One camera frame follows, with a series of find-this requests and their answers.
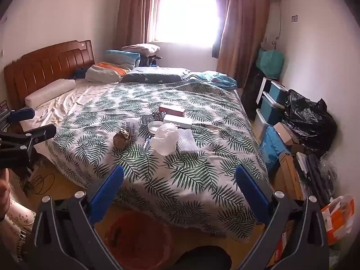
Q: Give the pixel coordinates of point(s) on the red bin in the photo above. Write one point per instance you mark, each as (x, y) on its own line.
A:
(137, 239)

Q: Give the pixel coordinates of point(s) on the large black plastic bag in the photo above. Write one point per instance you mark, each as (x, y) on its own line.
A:
(309, 123)

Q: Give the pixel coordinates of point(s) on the person's left hand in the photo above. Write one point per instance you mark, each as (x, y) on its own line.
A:
(4, 194)

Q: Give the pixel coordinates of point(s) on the blue plastic package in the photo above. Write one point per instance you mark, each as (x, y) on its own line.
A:
(272, 149)

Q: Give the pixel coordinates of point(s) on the dark snack packet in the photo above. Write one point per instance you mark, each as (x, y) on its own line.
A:
(159, 116)

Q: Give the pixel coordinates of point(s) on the floral rug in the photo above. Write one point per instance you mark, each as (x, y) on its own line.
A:
(17, 225)

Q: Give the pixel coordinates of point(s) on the window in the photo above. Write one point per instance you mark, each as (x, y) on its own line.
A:
(185, 14)

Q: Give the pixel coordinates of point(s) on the grey and orange quilt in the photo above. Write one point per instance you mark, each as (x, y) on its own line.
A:
(104, 73)

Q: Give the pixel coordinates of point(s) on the small cardboard box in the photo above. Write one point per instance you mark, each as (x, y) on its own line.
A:
(287, 133)

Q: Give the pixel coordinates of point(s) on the white printed paper cup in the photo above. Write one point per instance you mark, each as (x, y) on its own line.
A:
(130, 128)

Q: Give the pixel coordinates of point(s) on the teal folded blanket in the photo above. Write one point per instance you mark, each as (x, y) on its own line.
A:
(123, 57)

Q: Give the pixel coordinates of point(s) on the white roll pillow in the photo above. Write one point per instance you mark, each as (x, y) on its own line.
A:
(47, 92)

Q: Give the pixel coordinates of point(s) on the red box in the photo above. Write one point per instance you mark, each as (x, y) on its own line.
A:
(171, 109)

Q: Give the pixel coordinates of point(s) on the large cardboard box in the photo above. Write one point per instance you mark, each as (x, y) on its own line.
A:
(288, 177)

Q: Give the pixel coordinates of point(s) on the black foam pieces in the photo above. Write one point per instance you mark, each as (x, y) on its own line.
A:
(315, 174)

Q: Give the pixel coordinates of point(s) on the small pen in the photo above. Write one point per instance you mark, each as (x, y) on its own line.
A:
(146, 143)

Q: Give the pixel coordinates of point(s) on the brown curtain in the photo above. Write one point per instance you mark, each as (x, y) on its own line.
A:
(244, 33)
(135, 11)

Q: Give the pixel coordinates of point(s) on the silver blister pack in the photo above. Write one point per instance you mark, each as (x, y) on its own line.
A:
(146, 120)

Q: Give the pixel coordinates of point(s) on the brown paper ball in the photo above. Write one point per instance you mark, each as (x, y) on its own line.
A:
(121, 139)

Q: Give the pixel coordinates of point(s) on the striped cloth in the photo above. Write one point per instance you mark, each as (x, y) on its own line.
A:
(186, 140)

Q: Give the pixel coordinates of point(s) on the dark blue pillow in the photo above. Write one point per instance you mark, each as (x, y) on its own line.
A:
(154, 76)

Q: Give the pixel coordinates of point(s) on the light blue blanket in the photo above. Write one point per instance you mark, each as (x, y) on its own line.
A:
(213, 78)

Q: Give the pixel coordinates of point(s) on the white box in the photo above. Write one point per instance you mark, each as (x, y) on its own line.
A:
(178, 120)

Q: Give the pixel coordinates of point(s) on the wooden headboard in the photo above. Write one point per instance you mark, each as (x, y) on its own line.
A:
(50, 67)

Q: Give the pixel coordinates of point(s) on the white bed sheet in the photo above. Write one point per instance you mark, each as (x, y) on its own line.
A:
(70, 101)

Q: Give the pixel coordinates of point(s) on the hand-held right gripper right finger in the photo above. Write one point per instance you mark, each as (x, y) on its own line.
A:
(251, 191)

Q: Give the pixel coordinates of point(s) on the white plastic bag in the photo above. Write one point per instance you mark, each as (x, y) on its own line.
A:
(166, 139)

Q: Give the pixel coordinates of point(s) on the white round lid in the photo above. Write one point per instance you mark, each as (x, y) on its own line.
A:
(154, 126)

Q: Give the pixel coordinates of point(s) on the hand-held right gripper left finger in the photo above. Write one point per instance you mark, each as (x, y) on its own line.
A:
(108, 191)

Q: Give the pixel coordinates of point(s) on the orange and white bag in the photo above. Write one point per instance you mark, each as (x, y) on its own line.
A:
(337, 219)

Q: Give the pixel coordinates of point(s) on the teal bag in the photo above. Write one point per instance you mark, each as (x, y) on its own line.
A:
(270, 63)

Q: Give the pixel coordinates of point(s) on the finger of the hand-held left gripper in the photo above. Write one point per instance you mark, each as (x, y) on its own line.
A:
(31, 136)
(21, 115)

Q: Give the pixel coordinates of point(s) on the leaf printed blanket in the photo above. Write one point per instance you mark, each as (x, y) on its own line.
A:
(182, 168)

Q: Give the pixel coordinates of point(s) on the person's right leg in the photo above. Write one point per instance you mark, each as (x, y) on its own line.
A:
(202, 258)

